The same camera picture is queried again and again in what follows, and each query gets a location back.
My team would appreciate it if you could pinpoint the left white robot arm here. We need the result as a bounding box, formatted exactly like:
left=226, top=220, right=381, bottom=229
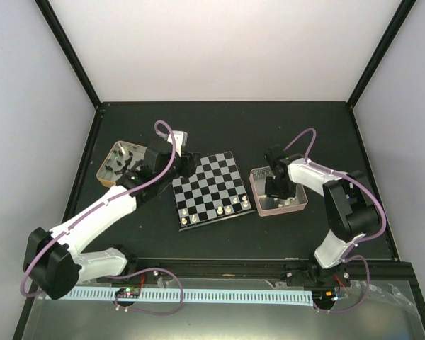
left=23, top=149, right=200, bottom=300

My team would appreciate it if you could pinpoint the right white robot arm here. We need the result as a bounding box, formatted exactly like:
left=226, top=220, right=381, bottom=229
left=264, top=144, right=387, bottom=285

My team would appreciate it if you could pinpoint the black white chess board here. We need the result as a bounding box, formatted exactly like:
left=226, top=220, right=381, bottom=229
left=172, top=151, right=254, bottom=232

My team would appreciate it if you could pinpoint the small circuit board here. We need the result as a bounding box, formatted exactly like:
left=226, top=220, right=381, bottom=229
left=115, top=288, right=141, bottom=299

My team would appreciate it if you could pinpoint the pink tin box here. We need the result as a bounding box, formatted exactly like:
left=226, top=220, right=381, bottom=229
left=249, top=166, right=308, bottom=217

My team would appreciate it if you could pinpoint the gold tin box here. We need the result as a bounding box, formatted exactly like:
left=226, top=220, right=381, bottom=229
left=96, top=140, right=147, bottom=188

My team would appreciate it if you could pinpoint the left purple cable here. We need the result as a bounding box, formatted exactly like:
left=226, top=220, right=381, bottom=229
left=20, top=120, right=178, bottom=298

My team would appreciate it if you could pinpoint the white slotted cable duct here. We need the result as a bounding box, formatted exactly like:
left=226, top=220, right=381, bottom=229
left=63, top=286, right=313, bottom=307

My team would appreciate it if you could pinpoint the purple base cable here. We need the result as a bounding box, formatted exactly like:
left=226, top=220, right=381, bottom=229
left=113, top=267, right=184, bottom=317

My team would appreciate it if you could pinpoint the black aluminium frame rail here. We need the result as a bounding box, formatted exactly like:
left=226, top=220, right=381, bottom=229
left=95, top=258, right=415, bottom=284

